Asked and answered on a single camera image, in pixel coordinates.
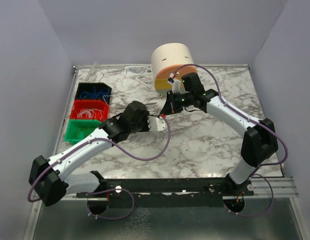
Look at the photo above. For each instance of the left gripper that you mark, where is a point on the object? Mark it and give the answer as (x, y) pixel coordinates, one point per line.
(146, 122)

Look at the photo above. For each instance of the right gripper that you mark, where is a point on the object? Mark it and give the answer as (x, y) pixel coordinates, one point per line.
(173, 103)

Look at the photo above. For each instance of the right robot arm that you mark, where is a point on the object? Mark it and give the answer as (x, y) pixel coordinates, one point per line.
(259, 142)

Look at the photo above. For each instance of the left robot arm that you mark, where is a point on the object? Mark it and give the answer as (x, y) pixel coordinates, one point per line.
(52, 178)

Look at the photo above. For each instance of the white plastic stick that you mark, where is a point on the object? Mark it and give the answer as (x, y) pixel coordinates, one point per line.
(143, 83)

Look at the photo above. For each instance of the white flat packet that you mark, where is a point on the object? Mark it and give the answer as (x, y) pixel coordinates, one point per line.
(138, 70)

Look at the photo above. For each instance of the red storage bin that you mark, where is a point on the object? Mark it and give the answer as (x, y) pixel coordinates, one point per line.
(89, 110)

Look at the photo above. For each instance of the cream cylindrical drawer cabinet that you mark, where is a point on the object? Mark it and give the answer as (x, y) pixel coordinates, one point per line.
(170, 58)

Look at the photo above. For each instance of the green storage bin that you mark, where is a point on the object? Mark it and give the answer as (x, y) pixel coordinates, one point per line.
(78, 129)

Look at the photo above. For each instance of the clear plastic strip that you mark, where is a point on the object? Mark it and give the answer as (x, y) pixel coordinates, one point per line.
(92, 70)

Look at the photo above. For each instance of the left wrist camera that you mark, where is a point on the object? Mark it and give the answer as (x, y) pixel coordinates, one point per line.
(156, 123)

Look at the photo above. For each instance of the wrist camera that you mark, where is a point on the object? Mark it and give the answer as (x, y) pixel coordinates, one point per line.
(175, 83)
(156, 123)

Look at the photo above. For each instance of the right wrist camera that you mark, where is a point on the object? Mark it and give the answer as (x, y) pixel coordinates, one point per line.
(175, 83)

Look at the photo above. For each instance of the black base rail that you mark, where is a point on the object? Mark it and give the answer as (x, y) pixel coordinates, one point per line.
(166, 192)

